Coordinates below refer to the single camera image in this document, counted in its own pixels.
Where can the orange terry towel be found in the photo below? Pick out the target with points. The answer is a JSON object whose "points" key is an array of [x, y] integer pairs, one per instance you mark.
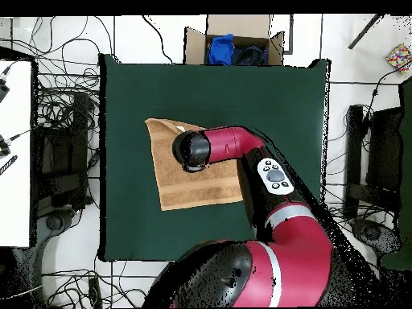
{"points": [[193, 186]]}

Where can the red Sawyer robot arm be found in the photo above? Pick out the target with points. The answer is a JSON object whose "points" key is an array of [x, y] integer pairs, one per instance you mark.
{"points": [[231, 145]]}

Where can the colourful dotted item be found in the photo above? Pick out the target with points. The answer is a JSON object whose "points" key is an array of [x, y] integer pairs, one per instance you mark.
{"points": [[399, 58]]}

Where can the dark green table cloth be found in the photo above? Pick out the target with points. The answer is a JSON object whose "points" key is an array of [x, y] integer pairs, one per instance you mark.
{"points": [[145, 241]]}

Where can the blue cloth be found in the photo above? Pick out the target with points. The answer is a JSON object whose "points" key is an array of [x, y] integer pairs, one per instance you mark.
{"points": [[220, 50]]}

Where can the dark navy cloth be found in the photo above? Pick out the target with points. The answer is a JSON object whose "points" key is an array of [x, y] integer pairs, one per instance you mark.
{"points": [[249, 56]]}

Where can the brown cardboard box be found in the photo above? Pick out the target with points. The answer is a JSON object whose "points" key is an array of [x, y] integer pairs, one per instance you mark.
{"points": [[238, 24]]}

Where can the grey stand base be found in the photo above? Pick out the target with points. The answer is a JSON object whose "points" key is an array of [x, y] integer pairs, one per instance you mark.
{"points": [[371, 231], [54, 222]]}

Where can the black power strip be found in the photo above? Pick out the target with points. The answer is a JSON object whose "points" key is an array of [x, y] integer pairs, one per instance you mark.
{"points": [[95, 293]]}

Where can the white table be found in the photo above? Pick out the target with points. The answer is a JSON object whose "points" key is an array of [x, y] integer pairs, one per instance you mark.
{"points": [[16, 199]]}

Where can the thin black bar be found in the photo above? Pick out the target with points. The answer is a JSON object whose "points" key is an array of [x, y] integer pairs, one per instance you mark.
{"points": [[363, 32]]}

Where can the black stand frame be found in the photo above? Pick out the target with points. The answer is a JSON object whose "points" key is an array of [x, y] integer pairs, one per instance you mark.
{"points": [[384, 145], [80, 106]]}

